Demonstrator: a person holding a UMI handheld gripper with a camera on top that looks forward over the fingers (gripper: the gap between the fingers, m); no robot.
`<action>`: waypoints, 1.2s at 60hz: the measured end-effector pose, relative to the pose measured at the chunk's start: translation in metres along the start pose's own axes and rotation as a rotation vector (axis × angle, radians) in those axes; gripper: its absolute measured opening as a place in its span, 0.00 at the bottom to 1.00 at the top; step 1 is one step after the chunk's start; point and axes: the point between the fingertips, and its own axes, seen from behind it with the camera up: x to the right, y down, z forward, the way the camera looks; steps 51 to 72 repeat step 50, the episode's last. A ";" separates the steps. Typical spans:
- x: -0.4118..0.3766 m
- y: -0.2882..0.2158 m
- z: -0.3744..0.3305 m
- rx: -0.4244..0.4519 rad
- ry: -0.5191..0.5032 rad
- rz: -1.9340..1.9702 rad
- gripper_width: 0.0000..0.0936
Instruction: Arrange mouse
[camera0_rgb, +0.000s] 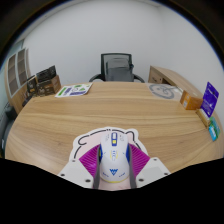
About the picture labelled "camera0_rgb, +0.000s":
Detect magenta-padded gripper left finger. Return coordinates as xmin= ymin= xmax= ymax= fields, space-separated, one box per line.
xmin=57 ymin=145 xmax=102 ymax=190

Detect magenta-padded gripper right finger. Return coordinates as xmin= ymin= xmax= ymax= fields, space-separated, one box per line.
xmin=127 ymin=143 xmax=172 ymax=190

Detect white computer mouse blue accents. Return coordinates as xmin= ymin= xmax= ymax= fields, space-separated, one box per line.
xmin=97 ymin=131 xmax=132 ymax=184

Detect white green printed leaflet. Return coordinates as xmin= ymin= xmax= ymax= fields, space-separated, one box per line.
xmin=54 ymin=83 xmax=93 ymax=99

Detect grey round printed pad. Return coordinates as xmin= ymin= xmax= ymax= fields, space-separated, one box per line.
xmin=146 ymin=83 xmax=184 ymax=101

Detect brown cardboard box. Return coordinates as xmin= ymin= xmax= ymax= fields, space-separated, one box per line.
xmin=179 ymin=89 xmax=204 ymax=111

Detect teal flat box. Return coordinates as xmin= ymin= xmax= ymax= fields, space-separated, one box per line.
xmin=210 ymin=119 xmax=220 ymax=134

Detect brown printed box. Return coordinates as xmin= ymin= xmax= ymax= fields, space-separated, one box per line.
xmin=36 ymin=75 xmax=63 ymax=98

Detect green folded cloth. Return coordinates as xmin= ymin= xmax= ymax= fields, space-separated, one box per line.
xmin=210 ymin=116 xmax=222 ymax=140

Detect black office chair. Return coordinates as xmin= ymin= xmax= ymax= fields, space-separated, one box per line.
xmin=0 ymin=103 xmax=18 ymax=158

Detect purple upright box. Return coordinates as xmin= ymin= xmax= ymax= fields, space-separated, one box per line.
xmin=200 ymin=81 xmax=220 ymax=118

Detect small dark box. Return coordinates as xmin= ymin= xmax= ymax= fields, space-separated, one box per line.
xmin=25 ymin=75 xmax=39 ymax=95

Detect grey mesh office chair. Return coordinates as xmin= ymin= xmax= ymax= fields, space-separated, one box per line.
xmin=88 ymin=52 xmax=146 ymax=84

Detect black printed box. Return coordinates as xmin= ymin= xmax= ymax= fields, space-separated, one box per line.
xmin=35 ymin=65 xmax=57 ymax=83

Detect beige cabinet with mesh doors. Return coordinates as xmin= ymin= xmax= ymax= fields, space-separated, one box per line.
xmin=4 ymin=47 xmax=33 ymax=114

